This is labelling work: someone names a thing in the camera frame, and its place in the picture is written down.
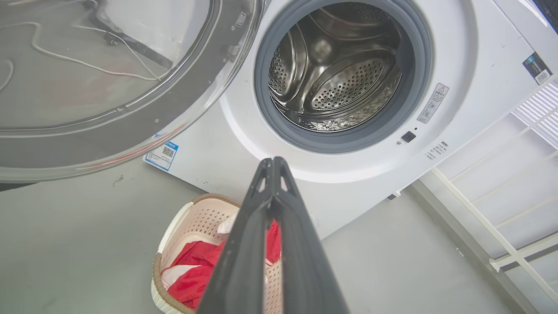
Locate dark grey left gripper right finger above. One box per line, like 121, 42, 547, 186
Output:
274, 157, 349, 314

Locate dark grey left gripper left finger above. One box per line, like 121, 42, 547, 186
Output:
196, 158, 274, 314

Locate round black glass washer door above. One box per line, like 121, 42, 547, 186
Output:
0, 0, 266, 184

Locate white front-load washing machine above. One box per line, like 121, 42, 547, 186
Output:
143, 0, 558, 240

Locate white cloth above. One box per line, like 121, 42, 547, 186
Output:
217, 213, 239, 234

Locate red garment with white trim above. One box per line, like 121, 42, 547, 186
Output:
162, 218, 282, 310

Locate beige perforated laundry basket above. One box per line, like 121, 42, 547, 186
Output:
151, 193, 284, 314

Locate blue and white QR sticker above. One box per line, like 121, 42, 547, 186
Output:
144, 140, 179, 172

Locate stainless steel washer drum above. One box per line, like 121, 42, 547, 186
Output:
267, 2, 402, 132

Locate white warning label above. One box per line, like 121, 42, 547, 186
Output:
417, 83, 449, 124

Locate white vertical window blinds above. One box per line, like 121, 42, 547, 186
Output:
512, 83, 558, 149

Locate black QR sticker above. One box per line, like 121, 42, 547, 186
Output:
522, 52, 553, 85

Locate black washer display panel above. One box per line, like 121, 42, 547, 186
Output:
533, 0, 558, 32

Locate white window frame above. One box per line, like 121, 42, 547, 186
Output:
405, 74, 558, 314

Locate thin white cable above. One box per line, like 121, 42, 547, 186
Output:
0, 22, 171, 93

